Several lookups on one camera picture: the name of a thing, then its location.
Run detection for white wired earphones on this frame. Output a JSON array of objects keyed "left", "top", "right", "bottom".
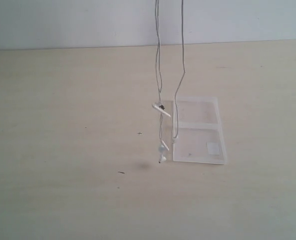
[{"left": 152, "top": 0, "right": 186, "bottom": 164}]

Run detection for clear plastic open case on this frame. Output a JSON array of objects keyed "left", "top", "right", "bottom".
[{"left": 173, "top": 97, "right": 227, "bottom": 165}]

